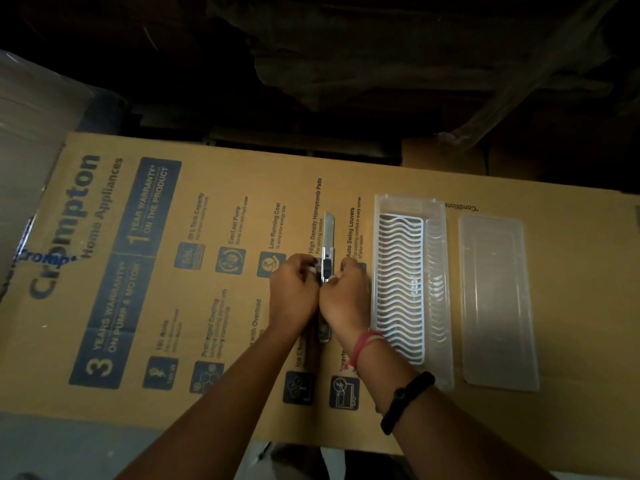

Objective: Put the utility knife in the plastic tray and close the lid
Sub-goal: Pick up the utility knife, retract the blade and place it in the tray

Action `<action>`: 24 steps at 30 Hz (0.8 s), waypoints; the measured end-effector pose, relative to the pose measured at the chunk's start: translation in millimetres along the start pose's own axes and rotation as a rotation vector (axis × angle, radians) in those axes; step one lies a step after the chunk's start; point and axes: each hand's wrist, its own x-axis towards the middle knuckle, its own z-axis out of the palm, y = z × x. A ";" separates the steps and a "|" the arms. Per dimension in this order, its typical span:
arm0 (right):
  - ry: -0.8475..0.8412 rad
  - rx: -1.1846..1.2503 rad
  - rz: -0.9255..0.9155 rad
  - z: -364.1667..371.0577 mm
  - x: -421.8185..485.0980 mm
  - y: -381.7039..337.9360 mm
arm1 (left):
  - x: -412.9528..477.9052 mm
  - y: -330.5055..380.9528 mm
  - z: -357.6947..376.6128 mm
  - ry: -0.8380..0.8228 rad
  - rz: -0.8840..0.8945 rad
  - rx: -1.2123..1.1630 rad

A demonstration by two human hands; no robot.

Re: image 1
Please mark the person's right fingers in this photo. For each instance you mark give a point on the person's right fingers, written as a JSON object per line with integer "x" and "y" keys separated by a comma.
{"x": 345, "y": 269}

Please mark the person's right hand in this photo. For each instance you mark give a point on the person's right hand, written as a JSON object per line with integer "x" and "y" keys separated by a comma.
{"x": 345, "y": 299}

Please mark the black wristband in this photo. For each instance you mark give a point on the black wristband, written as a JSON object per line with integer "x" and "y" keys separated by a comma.
{"x": 405, "y": 402}

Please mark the large printed cardboard box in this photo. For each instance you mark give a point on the large printed cardboard box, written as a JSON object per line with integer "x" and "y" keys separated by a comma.
{"x": 300, "y": 274}

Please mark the person's right forearm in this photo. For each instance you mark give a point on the person's right forearm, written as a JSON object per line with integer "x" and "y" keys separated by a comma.
{"x": 440, "y": 419}

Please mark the person's left fingers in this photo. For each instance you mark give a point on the person's left fingers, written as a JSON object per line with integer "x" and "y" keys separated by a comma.
{"x": 309, "y": 262}

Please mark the clear plastic lid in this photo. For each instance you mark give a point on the clear plastic lid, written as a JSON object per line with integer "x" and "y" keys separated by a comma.
{"x": 497, "y": 304}

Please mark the white wavy plastic grid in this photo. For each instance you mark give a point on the white wavy plastic grid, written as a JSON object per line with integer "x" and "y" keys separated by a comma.
{"x": 400, "y": 289}

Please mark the silver utility knife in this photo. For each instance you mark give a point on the silver utility knife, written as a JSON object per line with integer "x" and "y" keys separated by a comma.
{"x": 327, "y": 254}

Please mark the person's left hand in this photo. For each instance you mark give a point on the person's left hand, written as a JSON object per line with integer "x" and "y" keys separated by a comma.
{"x": 292, "y": 294}

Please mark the person's left forearm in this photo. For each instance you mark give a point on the person's left forearm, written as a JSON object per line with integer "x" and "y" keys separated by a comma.
{"x": 220, "y": 394}

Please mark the clear plastic tray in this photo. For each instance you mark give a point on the clear plastic tray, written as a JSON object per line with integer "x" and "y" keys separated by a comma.
{"x": 440, "y": 294}

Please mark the dark tarpaulin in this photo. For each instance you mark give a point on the dark tarpaulin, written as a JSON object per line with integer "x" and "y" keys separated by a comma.
{"x": 410, "y": 59}

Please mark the red thread wristband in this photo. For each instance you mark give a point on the red thread wristband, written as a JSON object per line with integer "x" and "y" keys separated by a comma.
{"x": 362, "y": 347}

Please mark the clear plastic sheet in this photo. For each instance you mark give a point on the clear plastic sheet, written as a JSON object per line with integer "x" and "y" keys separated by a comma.
{"x": 30, "y": 159}

